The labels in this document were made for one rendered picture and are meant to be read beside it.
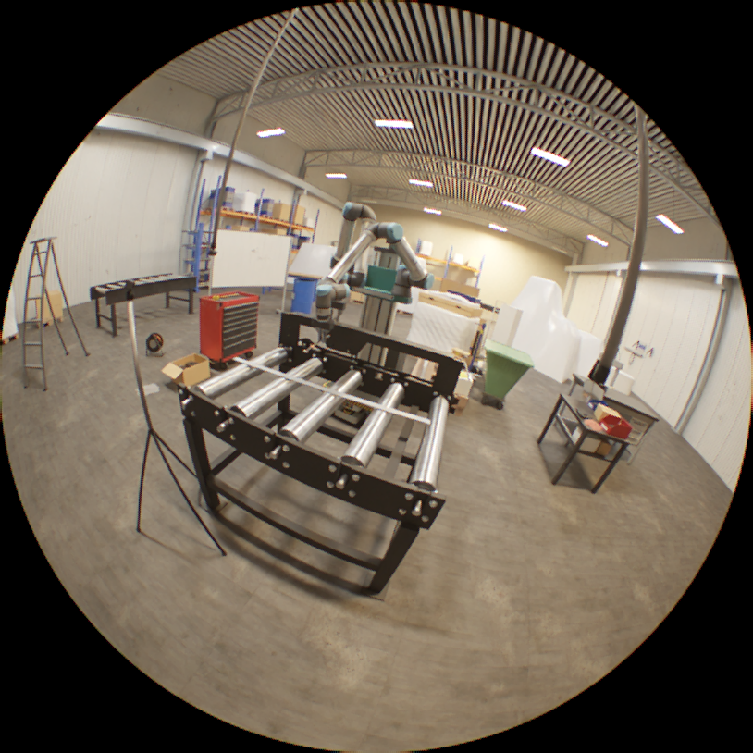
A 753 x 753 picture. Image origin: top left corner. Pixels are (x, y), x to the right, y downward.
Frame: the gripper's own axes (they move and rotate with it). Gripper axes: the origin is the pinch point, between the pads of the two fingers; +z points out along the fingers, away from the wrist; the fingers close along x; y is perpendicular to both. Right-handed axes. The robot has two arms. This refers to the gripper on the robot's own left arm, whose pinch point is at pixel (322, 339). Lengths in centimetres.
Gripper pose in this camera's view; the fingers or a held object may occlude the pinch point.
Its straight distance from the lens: 167.6
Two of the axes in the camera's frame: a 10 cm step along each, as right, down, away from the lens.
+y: -3.7, 5.0, -7.8
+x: 9.2, 3.1, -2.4
